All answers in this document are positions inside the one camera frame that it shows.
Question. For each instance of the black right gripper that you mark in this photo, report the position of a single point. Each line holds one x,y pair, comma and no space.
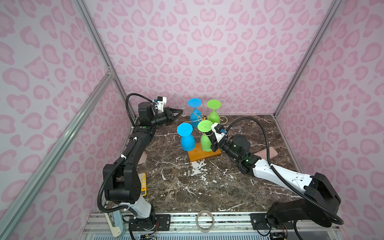
214,142

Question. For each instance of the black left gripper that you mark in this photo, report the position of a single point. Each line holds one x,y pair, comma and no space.
168,114

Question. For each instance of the blue wine glass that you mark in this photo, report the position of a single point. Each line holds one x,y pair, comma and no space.
188,142
196,115

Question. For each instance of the gold wire rack wooden base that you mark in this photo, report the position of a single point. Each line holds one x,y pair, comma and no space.
197,154

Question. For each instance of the green wine glass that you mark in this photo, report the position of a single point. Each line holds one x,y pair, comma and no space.
215,106
205,127

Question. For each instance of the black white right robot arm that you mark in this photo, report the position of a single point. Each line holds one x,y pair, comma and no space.
319,201

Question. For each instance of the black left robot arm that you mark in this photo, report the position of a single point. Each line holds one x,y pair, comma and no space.
121,187

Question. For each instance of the pink pen holder cup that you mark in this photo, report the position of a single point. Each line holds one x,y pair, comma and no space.
143,158

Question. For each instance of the yellow calculator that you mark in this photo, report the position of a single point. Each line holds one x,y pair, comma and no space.
143,179

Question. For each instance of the clear tape roll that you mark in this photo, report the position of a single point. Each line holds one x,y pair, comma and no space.
205,221

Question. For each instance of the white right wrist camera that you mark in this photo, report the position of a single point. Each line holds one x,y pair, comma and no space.
219,132

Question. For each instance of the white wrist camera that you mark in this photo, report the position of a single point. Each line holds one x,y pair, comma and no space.
219,132
159,104

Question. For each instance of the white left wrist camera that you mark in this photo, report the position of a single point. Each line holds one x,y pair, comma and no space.
159,104

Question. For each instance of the aluminium front rail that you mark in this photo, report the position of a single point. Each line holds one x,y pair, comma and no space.
228,226

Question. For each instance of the aluminium frame strut left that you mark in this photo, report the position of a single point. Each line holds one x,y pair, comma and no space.
31,189

